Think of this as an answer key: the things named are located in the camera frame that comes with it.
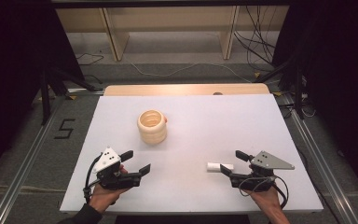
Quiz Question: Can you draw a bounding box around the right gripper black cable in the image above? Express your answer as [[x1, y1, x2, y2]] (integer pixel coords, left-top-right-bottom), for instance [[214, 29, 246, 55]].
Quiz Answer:
[[238, 175, 290, 210]]

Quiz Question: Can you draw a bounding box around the black metal stand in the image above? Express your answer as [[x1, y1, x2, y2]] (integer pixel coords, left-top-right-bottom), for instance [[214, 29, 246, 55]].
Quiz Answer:
[[39, 65, 100, 126], [255, 55, 306, 119]]

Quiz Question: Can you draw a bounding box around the dark curtain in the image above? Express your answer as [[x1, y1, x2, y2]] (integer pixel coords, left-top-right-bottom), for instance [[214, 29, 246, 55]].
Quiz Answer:
[[272, 0, 358, 198], [0, 0, 86, 185]]

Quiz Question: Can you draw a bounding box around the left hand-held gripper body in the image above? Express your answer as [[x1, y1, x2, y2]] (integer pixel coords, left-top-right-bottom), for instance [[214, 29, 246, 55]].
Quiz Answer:
[[92, 147, 143, 191]]

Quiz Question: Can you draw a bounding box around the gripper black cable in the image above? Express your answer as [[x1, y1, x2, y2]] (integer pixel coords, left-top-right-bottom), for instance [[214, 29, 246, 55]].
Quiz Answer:
[[82, 153, 103, 203], [238, 175, 290, 210]]

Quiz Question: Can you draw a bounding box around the white floor cable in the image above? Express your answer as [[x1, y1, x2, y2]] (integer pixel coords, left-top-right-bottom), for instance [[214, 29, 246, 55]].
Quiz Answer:
[[130, 62, 254, 84]]

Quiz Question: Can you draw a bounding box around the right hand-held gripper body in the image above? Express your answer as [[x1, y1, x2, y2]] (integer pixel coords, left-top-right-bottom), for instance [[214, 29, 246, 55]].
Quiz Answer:
[[229, 150, 296, 190]]

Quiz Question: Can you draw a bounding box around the thin black floor cable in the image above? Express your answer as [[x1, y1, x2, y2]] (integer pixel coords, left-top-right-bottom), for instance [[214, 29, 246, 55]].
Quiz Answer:
[[76, 52, 105, 85]]

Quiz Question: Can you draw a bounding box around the person's right hand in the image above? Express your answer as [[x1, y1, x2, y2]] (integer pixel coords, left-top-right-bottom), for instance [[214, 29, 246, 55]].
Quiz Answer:
[[244, 186, 282, 215]]

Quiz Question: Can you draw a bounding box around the aluminium floor rail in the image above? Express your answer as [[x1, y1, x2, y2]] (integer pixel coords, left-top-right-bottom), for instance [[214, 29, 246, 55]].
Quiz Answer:
[[282, 93, 358, 224], [0, 92, 68, 224]]

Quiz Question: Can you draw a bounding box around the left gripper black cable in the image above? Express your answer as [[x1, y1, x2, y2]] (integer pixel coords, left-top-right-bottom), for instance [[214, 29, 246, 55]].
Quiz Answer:
[[82, 153, 103, 203]]

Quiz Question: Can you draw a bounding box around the person's left hand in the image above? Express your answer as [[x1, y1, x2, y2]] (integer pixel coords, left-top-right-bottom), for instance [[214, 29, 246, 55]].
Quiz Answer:
[[88, 182, 131, 215]]

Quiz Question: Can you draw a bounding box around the wooden table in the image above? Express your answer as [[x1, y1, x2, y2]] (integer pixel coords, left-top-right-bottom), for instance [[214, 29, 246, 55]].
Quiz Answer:
[[103, 82, 270, 97]]

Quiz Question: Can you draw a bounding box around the small white tube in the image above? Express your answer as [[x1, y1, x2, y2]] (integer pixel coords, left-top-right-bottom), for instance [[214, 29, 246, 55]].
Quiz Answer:
[[206, 161, 235, 173]]

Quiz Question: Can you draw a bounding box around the light wooden shelf unit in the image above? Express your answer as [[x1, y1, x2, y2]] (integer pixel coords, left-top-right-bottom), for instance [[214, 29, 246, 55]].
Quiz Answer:
[[55, 5, 291, 62]]

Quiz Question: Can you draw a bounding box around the bundle of black cables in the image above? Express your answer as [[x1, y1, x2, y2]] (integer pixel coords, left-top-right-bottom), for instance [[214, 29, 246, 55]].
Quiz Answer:
[[232, 5, 278, 67]]

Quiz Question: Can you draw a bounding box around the white table board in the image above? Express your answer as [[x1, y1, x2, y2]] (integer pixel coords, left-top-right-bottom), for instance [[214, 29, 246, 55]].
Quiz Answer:
[[59, 93, 324, 215]]

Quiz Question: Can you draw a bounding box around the cream ribbed cup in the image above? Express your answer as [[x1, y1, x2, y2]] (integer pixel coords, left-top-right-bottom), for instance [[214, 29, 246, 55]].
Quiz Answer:
[[136, 109, 168, 146]]

